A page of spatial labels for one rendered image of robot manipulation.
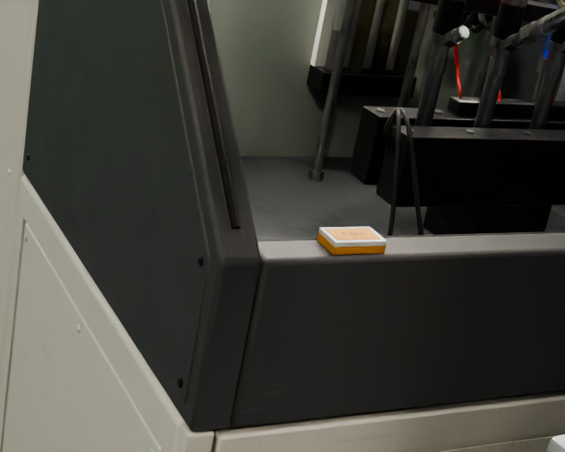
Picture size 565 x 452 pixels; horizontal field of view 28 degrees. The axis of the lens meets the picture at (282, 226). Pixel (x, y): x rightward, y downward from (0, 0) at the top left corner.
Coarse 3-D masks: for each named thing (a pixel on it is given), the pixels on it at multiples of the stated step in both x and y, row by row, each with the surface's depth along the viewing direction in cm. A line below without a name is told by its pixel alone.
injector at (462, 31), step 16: (448, 0) 117; (464, 0) 117; (448, 16) 117; (432, 32) 119; (448, 32) 117; (464, 32) 116; (432, 48) 120; (448, 48) 119; (432, 64) 120; (432, 80) 120; (432, 96) 121; (432, 112) 122
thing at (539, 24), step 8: (560, 8) 114; (544, 16) 116; (552, 16) 115; (560, 16) 114; (528, 24) 118; (536, 24) 117; (544, 24) 116; (552, 24) 115; (560, 24) 114; (520, 32) 119; (528, 32) 118; (536, 32) 117; (544, 32) 117; (528, 40) 119; (536, 40) 118
